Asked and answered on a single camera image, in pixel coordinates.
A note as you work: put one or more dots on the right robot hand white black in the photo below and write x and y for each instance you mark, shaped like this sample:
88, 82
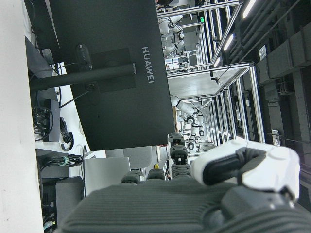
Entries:
150, 208

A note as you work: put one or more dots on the dark grey box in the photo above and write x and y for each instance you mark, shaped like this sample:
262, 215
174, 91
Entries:
69, 194

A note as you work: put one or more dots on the white humanoid robot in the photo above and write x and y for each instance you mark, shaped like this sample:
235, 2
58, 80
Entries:
170, 29
187, 111

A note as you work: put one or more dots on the white ceiling light strip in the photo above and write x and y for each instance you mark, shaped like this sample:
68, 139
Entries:
217, 61
249, 8
229, 41

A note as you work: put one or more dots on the black cylindrical webcam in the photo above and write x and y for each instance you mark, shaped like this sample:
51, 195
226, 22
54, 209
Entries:
83, 55

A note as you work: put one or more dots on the black Huawei monitor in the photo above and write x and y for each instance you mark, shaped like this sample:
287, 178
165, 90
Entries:
109, 26

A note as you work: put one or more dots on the grey monitor stand base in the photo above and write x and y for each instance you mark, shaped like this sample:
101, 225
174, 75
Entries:
36, 60

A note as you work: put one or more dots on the green exit sign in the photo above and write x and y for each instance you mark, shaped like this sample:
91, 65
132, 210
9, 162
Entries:
202, 19

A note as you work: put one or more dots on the aluminium frame workcell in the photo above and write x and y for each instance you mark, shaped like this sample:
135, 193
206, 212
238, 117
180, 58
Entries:
255, 97

